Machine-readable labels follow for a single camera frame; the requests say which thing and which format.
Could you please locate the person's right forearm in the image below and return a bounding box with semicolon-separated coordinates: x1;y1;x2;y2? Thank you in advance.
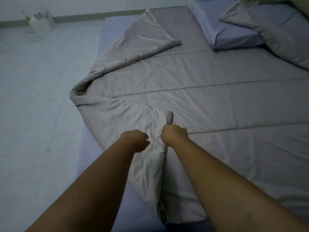
169;139;309;232

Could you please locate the lavender pillow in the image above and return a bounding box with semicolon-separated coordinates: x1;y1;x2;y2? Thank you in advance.
188;0;266;50

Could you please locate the grey quilted blanket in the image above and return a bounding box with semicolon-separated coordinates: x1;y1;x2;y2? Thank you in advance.
69;6;309;225

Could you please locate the person's left hand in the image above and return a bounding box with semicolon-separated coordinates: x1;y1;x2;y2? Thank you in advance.
119;129;151;153

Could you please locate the lavender bed sheet mattress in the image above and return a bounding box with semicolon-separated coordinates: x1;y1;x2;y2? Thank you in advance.
75;16;215;232

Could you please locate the person's left forearm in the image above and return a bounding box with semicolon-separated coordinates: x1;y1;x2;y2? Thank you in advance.
25;139;136;232

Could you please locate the grey pillow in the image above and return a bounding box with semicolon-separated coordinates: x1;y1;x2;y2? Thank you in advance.
219;0;309;71

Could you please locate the person's right hand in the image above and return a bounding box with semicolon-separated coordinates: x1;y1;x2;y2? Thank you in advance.
160;124;189;148

